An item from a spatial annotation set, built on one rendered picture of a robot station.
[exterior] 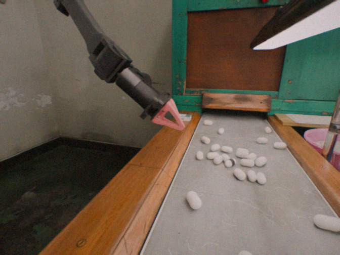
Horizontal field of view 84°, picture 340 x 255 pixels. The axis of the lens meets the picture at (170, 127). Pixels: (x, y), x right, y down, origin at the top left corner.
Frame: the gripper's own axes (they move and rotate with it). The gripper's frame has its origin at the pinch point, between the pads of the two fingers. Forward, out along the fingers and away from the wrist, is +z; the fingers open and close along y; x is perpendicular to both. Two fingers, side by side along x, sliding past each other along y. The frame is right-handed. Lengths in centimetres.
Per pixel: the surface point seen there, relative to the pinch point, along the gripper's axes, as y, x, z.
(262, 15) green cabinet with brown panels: 51, -41, -4
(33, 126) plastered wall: 106, 157, -114
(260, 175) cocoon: -5.3, -5.8, 19.9
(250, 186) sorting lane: -7.5, -3.2, 19.4
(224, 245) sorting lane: -23.3, 0.1, 15.1
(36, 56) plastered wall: 127, 100, -159
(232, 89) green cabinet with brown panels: 51, -12, 9
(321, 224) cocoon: -16.6, -9.8, 25.7
